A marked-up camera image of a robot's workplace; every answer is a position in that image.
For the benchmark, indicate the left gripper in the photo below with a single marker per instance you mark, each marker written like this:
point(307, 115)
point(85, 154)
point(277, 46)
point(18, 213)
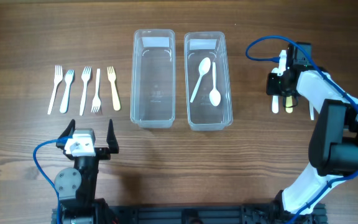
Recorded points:
point(101, 152)

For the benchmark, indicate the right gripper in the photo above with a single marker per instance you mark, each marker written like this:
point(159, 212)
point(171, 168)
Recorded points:
point(276, 84)

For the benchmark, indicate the cream yellow plastic spoon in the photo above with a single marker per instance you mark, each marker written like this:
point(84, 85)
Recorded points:
point(289, 104)

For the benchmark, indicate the translucent white spoon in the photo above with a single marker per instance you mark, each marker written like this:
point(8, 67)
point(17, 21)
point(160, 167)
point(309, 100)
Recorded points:
point(311, 108)

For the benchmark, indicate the white fork tines down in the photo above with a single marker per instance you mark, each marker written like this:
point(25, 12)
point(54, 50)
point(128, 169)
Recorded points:
point(96, 103)

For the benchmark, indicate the long white plastic fork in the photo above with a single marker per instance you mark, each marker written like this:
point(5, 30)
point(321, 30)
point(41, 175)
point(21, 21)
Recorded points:
point(86, 75)

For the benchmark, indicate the pale blue plastic fork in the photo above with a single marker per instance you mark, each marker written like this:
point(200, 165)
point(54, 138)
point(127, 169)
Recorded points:
point(69, 77)

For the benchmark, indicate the cream yellow plastic fork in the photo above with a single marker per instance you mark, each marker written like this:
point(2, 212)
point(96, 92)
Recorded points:
point(115, 97)

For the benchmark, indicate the white spoon bowl down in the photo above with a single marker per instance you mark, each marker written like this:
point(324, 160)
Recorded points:
point(214, 94)

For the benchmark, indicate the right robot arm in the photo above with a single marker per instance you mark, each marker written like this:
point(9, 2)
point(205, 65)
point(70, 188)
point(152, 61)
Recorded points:
point(333, 148)

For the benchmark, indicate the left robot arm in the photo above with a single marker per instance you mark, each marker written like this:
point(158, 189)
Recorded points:
point(76, 186)

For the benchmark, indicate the left clear plastic container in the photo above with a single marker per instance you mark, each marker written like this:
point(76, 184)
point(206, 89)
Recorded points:
point(153, 78)

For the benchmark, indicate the clear plastic container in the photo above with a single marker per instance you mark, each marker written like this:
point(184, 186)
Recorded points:
point(153, 78)
point(202, 115)

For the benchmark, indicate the right clear plastic container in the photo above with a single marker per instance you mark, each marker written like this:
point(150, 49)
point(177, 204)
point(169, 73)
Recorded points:
point(202, 115)

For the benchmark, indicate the thin white plastic fork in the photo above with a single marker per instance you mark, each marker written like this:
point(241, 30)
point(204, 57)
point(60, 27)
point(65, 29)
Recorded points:
point(58, 77)

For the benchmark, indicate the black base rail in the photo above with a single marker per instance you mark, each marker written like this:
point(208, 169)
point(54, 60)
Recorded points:
point(244, 214)

